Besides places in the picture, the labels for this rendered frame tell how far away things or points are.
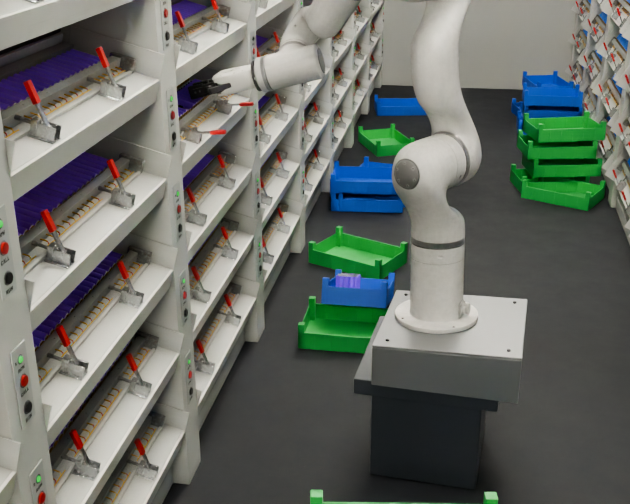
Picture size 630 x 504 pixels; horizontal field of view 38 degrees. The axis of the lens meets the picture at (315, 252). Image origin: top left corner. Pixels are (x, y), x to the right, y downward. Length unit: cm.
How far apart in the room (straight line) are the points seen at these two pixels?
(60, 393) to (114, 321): 25
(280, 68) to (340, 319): 100
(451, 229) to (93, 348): 81
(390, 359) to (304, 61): 72
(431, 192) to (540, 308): 123
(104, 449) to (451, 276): 82
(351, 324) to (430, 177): 107
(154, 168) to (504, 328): 84
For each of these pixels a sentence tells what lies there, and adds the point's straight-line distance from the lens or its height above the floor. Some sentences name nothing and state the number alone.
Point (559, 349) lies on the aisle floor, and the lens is 281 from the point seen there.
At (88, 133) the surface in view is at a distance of 149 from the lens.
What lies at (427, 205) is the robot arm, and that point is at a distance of 192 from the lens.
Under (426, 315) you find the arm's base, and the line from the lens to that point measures 204.
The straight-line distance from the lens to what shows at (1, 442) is 134.
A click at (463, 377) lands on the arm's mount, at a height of 33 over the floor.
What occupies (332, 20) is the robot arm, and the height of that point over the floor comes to 101.
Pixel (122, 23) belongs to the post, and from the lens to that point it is 180.
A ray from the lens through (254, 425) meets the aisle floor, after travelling 239.
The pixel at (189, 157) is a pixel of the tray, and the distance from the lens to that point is 199.
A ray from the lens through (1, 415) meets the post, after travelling 132.
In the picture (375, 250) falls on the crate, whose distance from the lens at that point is 337.
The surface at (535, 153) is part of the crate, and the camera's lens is 405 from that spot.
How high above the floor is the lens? 133
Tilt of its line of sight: 23 degrees down
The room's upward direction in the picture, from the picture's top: straight up
